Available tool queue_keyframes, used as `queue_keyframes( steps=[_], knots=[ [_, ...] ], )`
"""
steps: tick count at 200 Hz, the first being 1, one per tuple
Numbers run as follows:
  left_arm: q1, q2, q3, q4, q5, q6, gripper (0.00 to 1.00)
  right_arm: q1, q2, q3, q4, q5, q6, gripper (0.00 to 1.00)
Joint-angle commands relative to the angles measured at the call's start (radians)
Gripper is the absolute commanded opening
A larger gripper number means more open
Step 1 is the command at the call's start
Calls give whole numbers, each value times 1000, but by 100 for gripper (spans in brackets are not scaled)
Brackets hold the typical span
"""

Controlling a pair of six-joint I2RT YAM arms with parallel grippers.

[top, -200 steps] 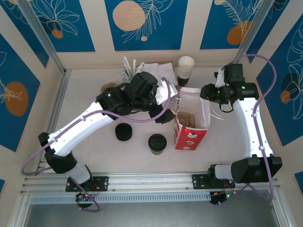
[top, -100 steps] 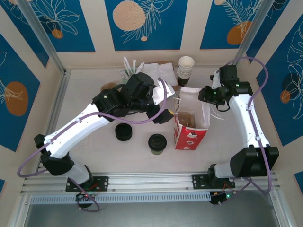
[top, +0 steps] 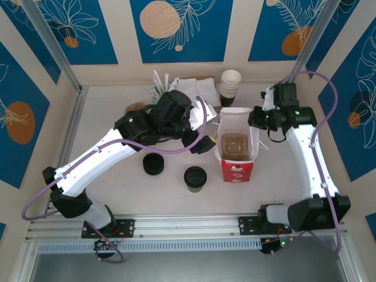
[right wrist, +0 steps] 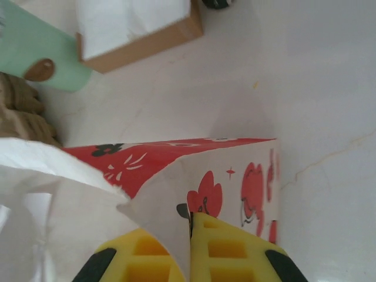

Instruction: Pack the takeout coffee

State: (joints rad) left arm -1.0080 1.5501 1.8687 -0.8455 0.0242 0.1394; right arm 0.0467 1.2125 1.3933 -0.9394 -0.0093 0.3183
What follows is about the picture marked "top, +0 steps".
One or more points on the green cup with black lid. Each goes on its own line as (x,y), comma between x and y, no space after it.
(195,176)

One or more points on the red printed paper bag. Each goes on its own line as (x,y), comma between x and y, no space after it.
(238,173)

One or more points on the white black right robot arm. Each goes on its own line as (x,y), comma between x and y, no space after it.
(308,164)

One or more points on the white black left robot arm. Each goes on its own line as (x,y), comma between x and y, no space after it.
(94,158)

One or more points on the green straw holder cup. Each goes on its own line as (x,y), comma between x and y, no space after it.
(155,99)

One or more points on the white wrapped paper straw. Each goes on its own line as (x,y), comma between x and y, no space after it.
(159,83)
(174,83)
(167,80)
(155,78)
(151,90)

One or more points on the pulp cup carrier stack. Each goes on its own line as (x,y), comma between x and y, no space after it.
(135,106)

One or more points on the brown cardboard napkin tray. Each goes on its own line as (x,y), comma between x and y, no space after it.
(218,108)

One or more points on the white napkin pile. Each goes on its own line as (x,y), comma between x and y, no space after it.
(188,85)
(208,91)

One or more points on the black lid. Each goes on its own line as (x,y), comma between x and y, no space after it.
(153,163)

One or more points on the paper cup stack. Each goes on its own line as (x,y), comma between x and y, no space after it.
(230,88)

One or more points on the grey metal front sheet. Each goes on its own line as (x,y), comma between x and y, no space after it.
(188,267)

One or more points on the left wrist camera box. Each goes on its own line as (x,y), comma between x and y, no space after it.
(212,113)

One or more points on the blue floral wall panel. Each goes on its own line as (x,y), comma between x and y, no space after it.
(26,38)
(352,102)
(273,29)
(346,26)
(88,32)
(188,35)
(17,117)

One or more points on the aluminium frame post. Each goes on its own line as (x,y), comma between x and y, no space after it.
(318,35)
(53,47)

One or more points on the aluminium front rail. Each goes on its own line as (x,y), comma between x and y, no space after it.
(182,226)

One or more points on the aluminium table side rail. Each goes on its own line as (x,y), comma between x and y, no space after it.
(67,147)

